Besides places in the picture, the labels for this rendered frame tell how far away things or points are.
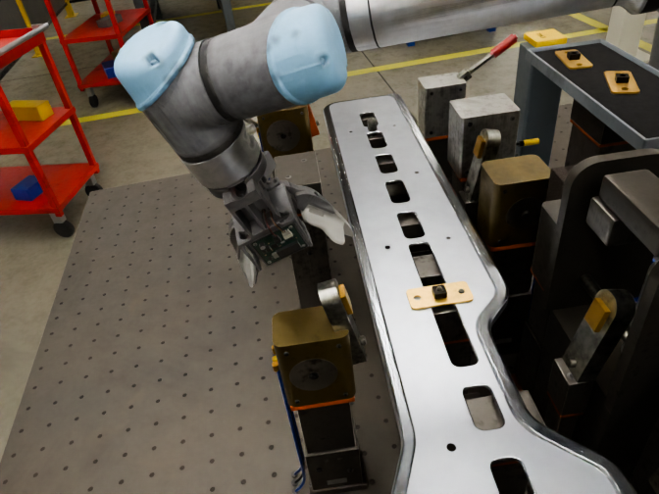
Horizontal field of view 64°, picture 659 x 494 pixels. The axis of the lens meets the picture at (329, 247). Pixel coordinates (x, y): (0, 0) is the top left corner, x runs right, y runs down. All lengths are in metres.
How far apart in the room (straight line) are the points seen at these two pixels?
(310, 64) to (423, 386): 0.37
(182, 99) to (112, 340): 0.83
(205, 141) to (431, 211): 0.47
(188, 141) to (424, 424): 0.37
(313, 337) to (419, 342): 0.13
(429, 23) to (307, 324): 0.35
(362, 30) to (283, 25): 0.13
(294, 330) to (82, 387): 0.63
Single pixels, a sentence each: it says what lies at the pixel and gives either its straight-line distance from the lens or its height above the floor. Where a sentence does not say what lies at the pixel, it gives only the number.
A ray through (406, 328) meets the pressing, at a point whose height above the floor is 1.00.
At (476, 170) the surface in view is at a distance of 0.92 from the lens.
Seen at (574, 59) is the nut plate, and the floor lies 1.16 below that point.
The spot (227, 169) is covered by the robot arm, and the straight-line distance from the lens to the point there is 0.54.
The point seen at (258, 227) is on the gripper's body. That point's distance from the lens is 0.59.
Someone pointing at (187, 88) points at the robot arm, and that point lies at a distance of 0.49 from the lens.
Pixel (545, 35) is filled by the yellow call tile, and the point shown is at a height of 1.16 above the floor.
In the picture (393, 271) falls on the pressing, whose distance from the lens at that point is 0.77.
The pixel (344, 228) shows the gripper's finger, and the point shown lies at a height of 1.09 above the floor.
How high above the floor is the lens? 1.50
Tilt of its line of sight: 38 degrees down
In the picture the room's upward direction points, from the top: 8 degrees counter-clockwise
